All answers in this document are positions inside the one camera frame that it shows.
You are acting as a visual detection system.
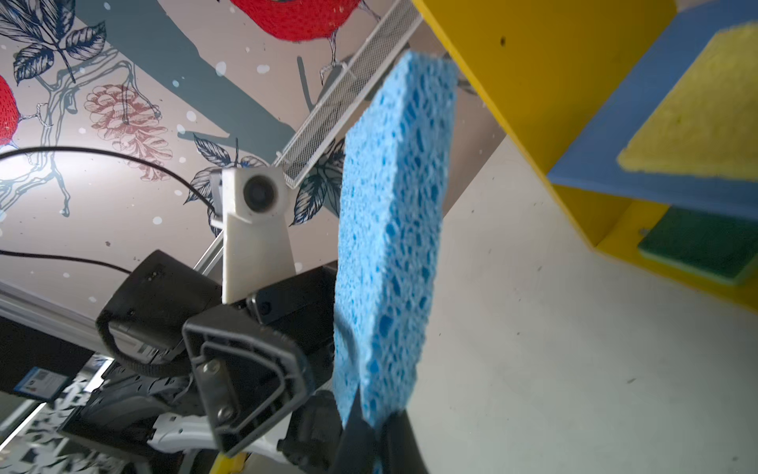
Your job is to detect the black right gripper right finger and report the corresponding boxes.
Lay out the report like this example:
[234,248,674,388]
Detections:
[379,411,428,474]

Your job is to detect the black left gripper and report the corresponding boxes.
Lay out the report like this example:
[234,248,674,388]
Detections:
[96,251,343,473]

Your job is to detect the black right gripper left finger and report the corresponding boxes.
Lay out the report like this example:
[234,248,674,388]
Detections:
[329,389,377,474]

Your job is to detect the blue sponge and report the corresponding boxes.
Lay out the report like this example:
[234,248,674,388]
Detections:
[333,53,458,428]

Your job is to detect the dark green sponge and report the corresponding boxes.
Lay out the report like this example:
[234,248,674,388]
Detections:
[638,207,757,286]

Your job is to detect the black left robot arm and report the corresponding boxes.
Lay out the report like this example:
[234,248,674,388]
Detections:
[60,251,343,473]

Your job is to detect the yellow shelf unit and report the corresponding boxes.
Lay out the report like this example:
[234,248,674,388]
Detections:
[417,1,757,310]

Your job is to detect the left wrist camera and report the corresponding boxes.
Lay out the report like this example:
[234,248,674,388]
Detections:
[211,166,295,304]

